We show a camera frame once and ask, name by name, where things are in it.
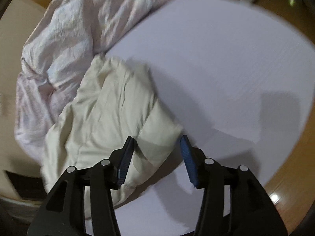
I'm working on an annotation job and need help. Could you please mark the beige quilted puffer jacket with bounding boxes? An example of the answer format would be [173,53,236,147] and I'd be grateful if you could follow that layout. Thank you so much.
[41,54,182,205]

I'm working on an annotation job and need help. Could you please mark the pink patterned duvet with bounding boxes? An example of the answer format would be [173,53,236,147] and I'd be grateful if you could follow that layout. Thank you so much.
[14,0,170,163]

